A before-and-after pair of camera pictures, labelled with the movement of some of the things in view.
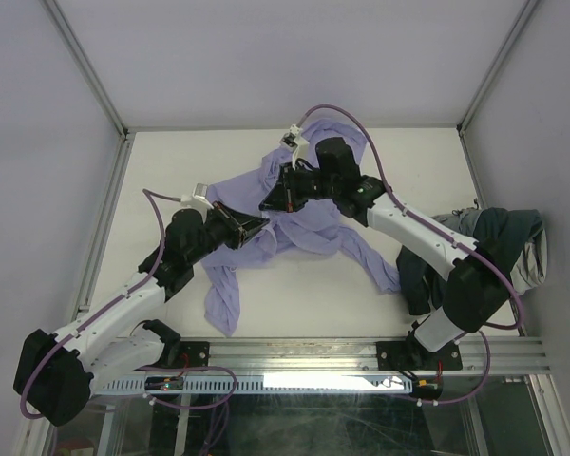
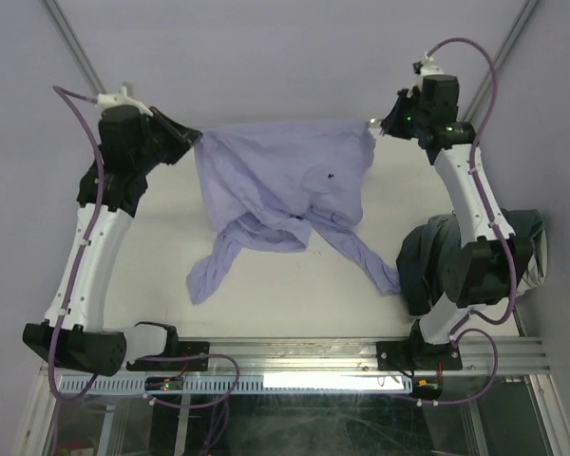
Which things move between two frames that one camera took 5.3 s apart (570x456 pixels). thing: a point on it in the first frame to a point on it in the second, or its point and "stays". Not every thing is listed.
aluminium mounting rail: [265, 355] stays
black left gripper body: [217, 233] to [146, 158]
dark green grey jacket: [515, 236] stays
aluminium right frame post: [525, 10] stays
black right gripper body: [313, 185] to [406, 121]
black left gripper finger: [243, 225] to [185, 137]
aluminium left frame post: [85, 66] stays
